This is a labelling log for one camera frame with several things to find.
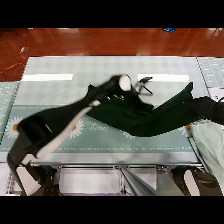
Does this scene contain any black garment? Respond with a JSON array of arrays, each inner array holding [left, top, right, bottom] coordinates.
[[85, 81, 208, 138]]

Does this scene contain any pale green garment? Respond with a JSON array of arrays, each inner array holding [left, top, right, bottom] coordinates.
[[190, 121, 224, 196]]

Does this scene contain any silver frame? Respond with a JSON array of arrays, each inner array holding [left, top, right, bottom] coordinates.
[[6, 162, 208, 197]]

